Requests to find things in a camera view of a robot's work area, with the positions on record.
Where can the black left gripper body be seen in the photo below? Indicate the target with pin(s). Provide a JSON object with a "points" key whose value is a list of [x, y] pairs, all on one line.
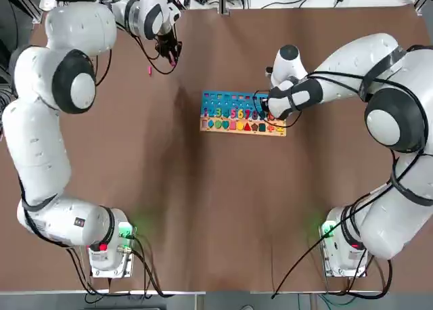
{"points": [[168, 42]]}

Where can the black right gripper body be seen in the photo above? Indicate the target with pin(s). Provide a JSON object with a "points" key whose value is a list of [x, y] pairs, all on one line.
{"points": [[264, 103]]}

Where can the small pink rectangular piece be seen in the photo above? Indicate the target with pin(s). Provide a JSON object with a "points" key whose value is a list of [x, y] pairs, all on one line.
{"points": [[149, 71]]}

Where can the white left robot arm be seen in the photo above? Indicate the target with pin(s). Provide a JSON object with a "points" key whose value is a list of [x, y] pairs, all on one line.
{"points": [[37, 147]]}

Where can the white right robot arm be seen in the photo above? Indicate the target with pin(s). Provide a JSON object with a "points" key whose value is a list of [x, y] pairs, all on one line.
{"points": [[392, 120]]}

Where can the colourful wooden toy board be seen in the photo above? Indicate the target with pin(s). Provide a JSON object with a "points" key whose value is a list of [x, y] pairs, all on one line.
{"points": [[236, 102]]}

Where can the dark number eight piece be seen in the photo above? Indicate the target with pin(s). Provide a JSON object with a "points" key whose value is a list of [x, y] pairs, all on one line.
{"points": [[255, 114]]}

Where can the dark teal square piece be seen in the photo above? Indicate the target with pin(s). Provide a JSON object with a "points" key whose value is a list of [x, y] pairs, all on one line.
{"points": [[262, 127]]}

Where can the brown star piece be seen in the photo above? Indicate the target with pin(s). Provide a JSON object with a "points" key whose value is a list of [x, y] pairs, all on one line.
{"points": [[255, 126]]}

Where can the yellow number six piece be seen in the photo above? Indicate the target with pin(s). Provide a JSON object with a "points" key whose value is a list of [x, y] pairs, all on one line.
{"points": [[241, 113]]}

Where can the orange plus sign piece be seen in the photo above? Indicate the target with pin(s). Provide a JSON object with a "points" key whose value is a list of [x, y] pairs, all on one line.
{"points": [[271, 129]]}

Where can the red triangle piece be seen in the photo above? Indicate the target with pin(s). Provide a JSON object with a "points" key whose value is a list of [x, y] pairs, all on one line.
{"points": [[248, 126]]}

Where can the yellow pentagon piece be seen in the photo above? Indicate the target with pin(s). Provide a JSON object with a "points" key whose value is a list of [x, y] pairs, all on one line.
{"points": [[241, 125]]}

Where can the pink number five piece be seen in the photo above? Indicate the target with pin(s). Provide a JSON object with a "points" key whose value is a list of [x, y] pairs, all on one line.
{"points": [[233, 113]]}

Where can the pink square piece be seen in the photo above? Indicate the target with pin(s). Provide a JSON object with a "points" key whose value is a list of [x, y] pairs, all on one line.
{"points": [[233, 125]]}

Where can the blue number four piece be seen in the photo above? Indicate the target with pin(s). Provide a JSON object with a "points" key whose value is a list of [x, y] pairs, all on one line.
{"points": [[226, 113]]}

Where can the green heart piece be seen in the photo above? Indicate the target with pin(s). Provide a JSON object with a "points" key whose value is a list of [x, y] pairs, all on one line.
{"points": [[226, 125]]}

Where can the green number three piece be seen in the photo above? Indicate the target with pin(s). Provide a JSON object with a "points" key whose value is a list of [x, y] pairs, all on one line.
{"points": [[219, 113]]}

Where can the green circle piece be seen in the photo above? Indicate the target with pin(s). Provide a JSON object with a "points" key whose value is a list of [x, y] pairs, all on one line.
{"points": [[219, 125]]}

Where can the blue number two piece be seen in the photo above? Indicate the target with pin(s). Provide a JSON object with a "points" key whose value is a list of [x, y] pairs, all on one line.
{"points": [[212, 113]]}

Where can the blue hexagon piece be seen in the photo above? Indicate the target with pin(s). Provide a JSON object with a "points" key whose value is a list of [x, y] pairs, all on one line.
{"points": [[211, 125]]}

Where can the number one piece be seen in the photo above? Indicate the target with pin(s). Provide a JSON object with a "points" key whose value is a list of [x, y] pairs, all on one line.
{"points": [[205, 113]]}

